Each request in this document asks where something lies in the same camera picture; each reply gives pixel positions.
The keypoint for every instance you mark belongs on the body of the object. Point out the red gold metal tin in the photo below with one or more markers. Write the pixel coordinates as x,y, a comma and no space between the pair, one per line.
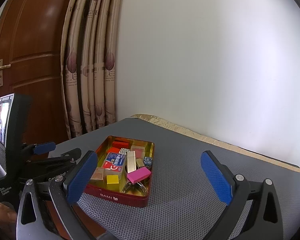
113,193

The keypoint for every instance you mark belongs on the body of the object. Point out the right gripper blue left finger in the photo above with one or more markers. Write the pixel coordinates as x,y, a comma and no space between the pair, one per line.
34,221

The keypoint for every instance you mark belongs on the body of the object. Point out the red blue toothpaste box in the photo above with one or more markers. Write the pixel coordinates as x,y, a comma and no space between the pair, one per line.
114,162

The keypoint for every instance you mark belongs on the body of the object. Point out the pink rectangular block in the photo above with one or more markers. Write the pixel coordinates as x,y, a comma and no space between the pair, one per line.
138,175

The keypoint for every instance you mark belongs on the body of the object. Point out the small wooden block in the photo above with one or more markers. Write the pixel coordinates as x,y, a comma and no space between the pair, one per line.
131,161

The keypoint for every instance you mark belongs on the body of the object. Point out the person's right hand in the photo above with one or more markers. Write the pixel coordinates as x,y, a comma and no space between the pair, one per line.
8,221

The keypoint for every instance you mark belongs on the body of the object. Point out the pink red small box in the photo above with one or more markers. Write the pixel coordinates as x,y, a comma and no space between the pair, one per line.
139,151

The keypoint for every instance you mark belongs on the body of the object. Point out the brown wooden door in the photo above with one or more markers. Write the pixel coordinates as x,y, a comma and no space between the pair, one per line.
30,40

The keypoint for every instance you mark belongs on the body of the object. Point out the silver metal clip tool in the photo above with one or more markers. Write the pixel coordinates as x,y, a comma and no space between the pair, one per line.
130,187

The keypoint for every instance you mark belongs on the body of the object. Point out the blue round badge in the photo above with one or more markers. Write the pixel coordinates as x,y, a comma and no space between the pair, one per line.
148,161

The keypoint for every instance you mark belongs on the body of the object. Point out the yellow toy block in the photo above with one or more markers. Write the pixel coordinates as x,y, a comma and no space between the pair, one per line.
112,179

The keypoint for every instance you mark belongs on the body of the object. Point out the black white zigzag box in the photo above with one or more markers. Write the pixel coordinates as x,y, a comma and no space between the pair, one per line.
124,151

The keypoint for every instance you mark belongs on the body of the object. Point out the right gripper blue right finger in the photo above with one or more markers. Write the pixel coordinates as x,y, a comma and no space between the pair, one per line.
264,220

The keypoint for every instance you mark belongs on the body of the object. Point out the red rectangular block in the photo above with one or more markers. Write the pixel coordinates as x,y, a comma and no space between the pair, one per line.
120,144

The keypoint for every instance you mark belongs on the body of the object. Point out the phone on left gripper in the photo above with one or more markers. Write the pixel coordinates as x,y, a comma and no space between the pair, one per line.
5,109

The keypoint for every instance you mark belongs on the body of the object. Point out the beige patterned curtain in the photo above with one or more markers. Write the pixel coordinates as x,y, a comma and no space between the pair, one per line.
88,64

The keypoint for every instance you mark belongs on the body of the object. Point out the brass door handle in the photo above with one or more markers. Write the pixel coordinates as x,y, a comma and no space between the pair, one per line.
3,67

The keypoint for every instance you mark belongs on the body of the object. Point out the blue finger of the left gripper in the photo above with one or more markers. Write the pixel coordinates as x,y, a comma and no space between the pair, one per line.
50,165
38,149

